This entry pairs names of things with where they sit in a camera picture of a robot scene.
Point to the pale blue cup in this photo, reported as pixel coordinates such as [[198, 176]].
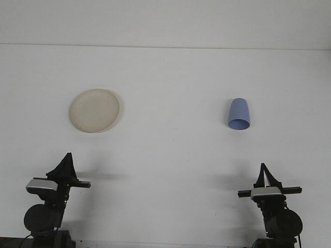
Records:
[[239, 113]]

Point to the pale round plate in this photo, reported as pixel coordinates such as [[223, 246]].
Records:
[[93, 111]]

